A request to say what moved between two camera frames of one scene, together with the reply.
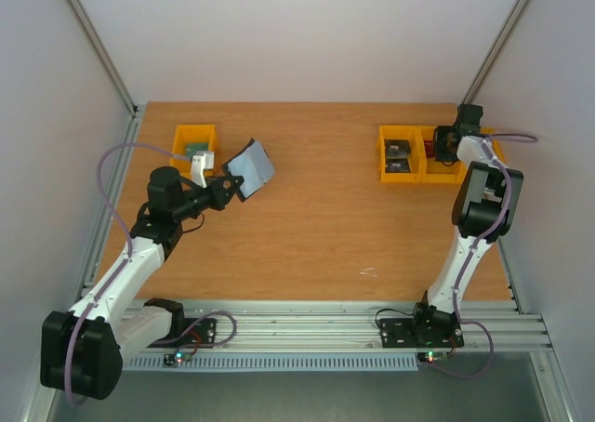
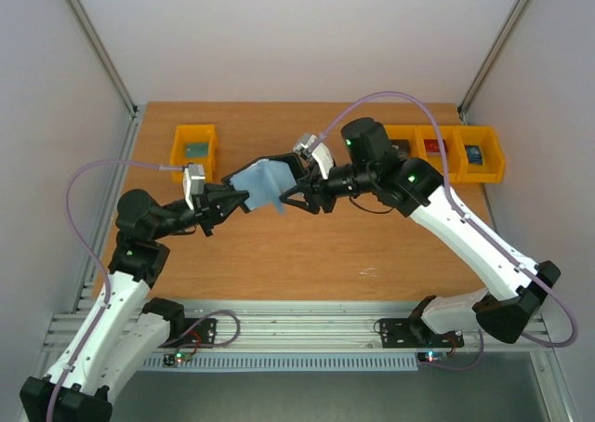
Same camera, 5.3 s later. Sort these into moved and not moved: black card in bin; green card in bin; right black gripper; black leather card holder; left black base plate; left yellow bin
Moved: right black gripper; black leather card holder
Not moved: green card in bin; black card in bin; left yellow bin; left black base plate
